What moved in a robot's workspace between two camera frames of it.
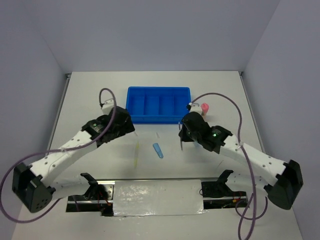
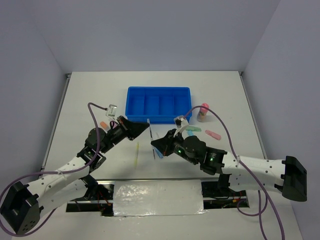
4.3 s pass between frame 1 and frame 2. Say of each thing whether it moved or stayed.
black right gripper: moved
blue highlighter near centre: stayed
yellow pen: stayed
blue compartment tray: stayed
